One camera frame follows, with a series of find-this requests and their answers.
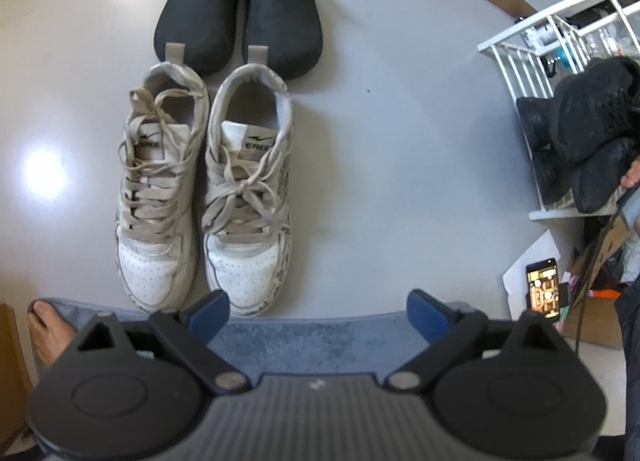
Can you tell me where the brown cardboard piece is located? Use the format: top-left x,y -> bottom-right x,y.
557,291 -> 626,351
0,303 -> 35,444

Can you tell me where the white printed sneaker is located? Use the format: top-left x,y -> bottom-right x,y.
114,42 -> 211,313
200,46 -> 296,318

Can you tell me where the white metal rack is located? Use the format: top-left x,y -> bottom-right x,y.
477,0 -> 640,220

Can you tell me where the black smartphone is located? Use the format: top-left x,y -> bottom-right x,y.
525,257 -> 562,317

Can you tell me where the person's foot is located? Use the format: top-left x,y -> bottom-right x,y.
27,301 -> 78,384

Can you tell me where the person's right hand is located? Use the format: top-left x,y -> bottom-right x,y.
620,156 -> 640,233

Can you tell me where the black lace-up sneaker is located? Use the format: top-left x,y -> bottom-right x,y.
570,136 -> 640,215
550,57 -> 640,165

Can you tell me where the person's dark clothing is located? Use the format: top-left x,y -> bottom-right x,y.
614,275 -> 640,442

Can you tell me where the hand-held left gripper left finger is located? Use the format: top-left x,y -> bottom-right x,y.
75,290 -> 247,392

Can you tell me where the brown cardboard sheet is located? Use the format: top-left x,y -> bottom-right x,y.
570,214 -> 635,292

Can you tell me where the black buckle clog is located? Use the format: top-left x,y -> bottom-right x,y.
151,0 -> 247,76
241,0 -> 323,81

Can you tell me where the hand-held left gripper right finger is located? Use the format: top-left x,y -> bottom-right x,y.
385,290 -> 556,392

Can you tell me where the blue grey floor mat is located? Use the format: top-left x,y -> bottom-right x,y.
30,296 -> 501,382

